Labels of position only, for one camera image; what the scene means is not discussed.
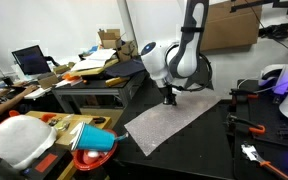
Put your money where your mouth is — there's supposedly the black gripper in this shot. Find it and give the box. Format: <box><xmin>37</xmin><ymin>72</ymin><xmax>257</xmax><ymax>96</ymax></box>
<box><xmin>160</xmin><ymin>84</ymin><xmax>179</xmax><ymax>107</ymax></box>

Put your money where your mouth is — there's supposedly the white bubble wrap sheet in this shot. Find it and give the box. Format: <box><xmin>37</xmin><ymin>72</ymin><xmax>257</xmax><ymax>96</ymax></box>
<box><xmin>123</xmin><ymin>94</ymin><xmax>223</xmax><ymax>157</ymax></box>

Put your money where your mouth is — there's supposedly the brown cardboard box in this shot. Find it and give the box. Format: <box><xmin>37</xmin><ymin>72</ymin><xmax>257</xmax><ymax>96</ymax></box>
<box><xmin>116</xmin><ymin>40</ymin><xmax>139</xmax><ymax>63</ymax></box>

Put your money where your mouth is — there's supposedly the black computer mouse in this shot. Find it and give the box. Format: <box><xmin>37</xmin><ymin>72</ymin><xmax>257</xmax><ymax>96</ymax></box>
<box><xmin>91</xmin><ymin>116</ymin><xmax>107</xmax><ymax>125</ymax></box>

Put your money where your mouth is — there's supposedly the black clamp with orange tip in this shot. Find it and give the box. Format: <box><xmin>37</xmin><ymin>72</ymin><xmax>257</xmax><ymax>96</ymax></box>
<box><xmin>229</xmin><ymin>87</ymin><xmax>262</xmax><ymax>102</ymax></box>

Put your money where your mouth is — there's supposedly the yellow wooden board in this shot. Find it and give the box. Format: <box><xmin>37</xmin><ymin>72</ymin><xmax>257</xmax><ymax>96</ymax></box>
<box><xmin>68</xmin><ymin>58</ymin><xmax>120</xmax><ymax>78</ymax></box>

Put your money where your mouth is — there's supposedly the teal plastic cup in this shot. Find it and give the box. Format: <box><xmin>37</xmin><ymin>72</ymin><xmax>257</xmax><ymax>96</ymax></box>
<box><xmin>70</xmin><ymin>122</ymin><xmax>130</xmax><ymax>152</ymax></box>

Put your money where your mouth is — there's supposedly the stack of white papers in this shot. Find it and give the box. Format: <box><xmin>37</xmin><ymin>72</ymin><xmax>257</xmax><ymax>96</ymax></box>
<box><xmin>69</xmin><ymin>48</ymin><xmax>118</xmax><ymax>73</ymax></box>

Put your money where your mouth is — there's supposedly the small open cardboard box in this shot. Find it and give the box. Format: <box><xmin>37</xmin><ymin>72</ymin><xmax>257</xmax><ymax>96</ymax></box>
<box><xmin>96</xmin><ymin>28</ymin><xmax>123</xmax><ymax>50</ymax></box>

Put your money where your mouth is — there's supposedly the wooden desk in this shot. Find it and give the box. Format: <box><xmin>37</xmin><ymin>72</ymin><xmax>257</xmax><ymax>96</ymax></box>
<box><xmin>0</xmin><ymin>110</ymin><xmax>114</xmax><ymax>180</ymax></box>

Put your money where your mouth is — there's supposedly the large flat cardboard sheet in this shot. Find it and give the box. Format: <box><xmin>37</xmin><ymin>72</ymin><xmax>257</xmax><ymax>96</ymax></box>
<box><xmin>199</xmin><ymin>0</ymin><xmax>264</xmax><ymax>53</ymax></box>

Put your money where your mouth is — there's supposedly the red plastic bowl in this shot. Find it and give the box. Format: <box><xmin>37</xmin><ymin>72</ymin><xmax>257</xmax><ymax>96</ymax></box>
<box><xmin>71</xmin><ymin>128</ymin><xmax>119</xmax><ymax>172</ymax></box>

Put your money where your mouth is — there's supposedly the white VR headset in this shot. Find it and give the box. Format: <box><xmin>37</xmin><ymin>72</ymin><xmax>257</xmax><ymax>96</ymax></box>
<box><xmin>257</xmin><ymin>63</ymin><xmax>288</xmax><ymax>97</ymax></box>

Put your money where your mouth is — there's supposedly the bunch of keys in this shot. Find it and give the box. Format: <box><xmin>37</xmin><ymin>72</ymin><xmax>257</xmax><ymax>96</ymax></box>
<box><xmin>48</xmin><ymin>114</ymin><xmax>72</xmax><ymax>131</ymax></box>

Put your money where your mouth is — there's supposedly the small flat cardboard piece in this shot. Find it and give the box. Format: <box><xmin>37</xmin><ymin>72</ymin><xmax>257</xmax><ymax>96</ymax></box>
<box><xmin>37</xmin><ymin>73</ymin><xmax>60</xmax><ymax>90</ymax></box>

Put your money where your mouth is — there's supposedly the black box with red label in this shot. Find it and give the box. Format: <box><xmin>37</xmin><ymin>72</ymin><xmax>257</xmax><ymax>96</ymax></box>
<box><xmin>19</xmin><ymin>144</ymin><xmax>75</xmax><ymax>180</ymax></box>

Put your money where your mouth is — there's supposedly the computer monitor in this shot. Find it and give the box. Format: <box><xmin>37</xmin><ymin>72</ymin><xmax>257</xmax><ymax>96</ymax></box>
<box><xmin>11</xmin><ymin>44</ymin><xmax>54</xmax><ymax>77</ymax></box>

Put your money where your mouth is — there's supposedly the white plush with orange ears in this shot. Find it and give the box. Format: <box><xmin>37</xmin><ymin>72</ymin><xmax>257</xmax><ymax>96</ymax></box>
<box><xmin>0</xmin><ymin>110</ymin><xmax>59</xmax><ymax>171</ymax></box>

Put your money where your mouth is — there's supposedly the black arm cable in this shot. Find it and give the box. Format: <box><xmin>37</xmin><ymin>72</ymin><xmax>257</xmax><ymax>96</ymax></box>
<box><xmin>170</xmin><ymin>52</ymin><xmax>215</xmax><ymax>93</ymax></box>

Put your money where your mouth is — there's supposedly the white headset cable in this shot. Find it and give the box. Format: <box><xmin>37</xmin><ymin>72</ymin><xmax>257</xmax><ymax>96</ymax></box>
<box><xmin>236</xmin><ymin>77</ymin><xmax>262</xmax><ymax>93</ymax></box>

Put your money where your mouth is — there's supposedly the aluminium frame table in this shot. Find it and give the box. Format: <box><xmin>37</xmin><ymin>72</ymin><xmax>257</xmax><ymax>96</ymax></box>
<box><xmin>51</xmin><ymin>69</ymin><xmax>149</xmax><ymax>115</ymax></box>

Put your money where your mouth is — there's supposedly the orange-handled bar clamp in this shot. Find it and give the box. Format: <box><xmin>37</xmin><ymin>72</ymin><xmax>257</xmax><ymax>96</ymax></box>
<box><xmin>226</xmin><ymin>114</ymin><xmax>267</xmax><ymax>136</ymax></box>

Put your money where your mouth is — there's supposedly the orange-handled wrench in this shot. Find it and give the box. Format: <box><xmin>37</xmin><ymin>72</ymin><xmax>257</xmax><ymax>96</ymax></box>
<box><xmin>240</xmin><ymin>142</ymin><xmax>288</xmax><ymax>180</ymax></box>

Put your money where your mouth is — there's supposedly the black cable bundle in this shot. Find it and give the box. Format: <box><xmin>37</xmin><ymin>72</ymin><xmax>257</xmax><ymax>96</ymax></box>
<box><xmin>258</xmin><ymin>22</ymin><xmax>288</xmax><ymax>51</ymax></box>

